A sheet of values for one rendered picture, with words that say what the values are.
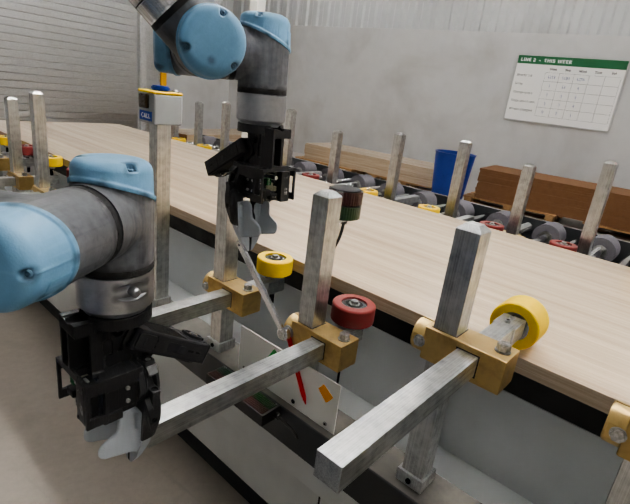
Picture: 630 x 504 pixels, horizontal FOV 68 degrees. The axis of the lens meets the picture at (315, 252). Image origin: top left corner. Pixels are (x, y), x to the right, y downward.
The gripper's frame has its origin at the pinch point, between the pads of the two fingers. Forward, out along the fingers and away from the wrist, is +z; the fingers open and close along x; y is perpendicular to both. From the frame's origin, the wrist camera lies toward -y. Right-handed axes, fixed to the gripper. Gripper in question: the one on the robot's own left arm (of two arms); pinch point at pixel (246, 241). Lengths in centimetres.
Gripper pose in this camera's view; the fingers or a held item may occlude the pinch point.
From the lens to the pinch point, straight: 81.5
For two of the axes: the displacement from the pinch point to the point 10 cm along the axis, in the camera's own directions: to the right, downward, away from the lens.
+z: -0.9, 9.4, 3.2
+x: 6.7, -1.8, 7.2
